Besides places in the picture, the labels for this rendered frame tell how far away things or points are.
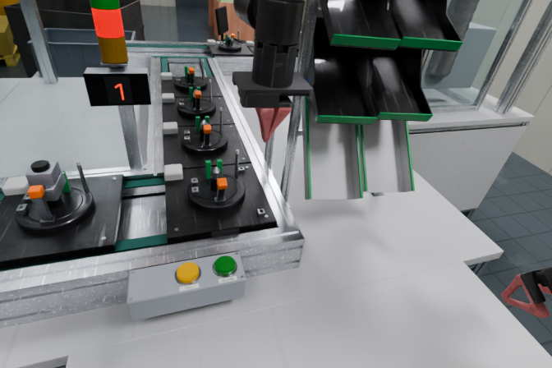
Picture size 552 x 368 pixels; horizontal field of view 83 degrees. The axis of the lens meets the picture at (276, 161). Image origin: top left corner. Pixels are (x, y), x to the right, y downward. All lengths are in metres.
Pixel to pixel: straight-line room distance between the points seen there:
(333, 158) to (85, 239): 0.58
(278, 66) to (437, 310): 0.64
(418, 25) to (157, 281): 0.74
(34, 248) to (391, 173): 0.81
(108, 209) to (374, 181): 0.64
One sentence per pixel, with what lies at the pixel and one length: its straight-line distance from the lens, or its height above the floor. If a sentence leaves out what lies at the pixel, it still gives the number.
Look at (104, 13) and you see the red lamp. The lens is 0.72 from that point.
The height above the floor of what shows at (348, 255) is 0.86.
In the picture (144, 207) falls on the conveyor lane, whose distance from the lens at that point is 0.86.
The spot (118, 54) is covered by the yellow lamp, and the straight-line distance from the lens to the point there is 0.73.
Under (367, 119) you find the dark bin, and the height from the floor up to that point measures 1.20.
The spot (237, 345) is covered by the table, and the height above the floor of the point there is 0.86.
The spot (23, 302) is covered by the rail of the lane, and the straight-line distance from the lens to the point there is 0.75.
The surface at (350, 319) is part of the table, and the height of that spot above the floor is 0.86.
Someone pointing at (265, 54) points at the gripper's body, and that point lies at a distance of 0.41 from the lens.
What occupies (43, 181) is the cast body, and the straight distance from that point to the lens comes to 0.76.
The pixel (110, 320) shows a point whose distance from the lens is 0.75.
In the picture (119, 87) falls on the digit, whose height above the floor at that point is 1.21.
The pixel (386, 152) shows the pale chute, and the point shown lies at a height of 1.07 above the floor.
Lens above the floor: 1.48
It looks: 33 degrees down
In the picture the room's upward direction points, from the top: 7 degrees clockwise
